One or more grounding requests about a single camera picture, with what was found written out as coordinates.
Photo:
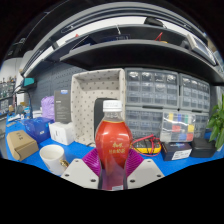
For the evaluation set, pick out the green potted plant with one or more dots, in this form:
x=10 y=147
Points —
x=218 y=123

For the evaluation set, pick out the black rectangular pad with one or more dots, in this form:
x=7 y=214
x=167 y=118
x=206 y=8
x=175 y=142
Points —
x=99 y=111

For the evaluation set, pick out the black workbench shelf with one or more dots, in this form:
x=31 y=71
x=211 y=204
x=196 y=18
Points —
x=133 y=55

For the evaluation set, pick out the dark grey upright box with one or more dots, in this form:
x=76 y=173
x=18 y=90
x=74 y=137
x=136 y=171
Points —
x=62 y=106

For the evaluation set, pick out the teal plastic object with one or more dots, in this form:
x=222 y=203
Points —
x=28 y=82

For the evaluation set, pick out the black flat case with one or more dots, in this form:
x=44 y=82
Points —
x=203 y=147

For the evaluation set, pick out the red drink bottle white cap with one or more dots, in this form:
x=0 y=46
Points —
x=113 y=143

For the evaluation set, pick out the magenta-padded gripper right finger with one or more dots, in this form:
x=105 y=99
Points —
x=146 y=173

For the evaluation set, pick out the clear compartment box coloured parts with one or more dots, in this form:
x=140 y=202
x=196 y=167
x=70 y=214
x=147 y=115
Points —
x=177 y=127

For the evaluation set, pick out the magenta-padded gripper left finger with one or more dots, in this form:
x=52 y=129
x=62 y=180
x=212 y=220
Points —
x=81 y=173

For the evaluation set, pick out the black box with white label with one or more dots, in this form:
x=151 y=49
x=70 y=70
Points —
x=176 y=151

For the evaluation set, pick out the brown cardboard box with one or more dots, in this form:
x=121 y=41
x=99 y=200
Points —
x=21 y=145

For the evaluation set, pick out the blue box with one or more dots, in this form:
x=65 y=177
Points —
x=38 y=130

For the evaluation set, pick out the yellow multimeter with red leads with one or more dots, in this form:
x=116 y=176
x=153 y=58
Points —
x=146 y=146
x=160 y=39

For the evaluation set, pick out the white mug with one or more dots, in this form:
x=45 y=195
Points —
x=51 y=159

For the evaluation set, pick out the grey small-parts drawer cabinet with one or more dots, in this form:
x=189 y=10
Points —
x=202 y=121
x=195 y=93
x=143 y=121
x=151 y=88

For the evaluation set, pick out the cream dotted storage tray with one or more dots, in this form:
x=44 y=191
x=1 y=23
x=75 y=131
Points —
x=85 y=100

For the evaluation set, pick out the black rounded device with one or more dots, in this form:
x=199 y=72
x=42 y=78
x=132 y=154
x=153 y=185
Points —
x=153 y=21

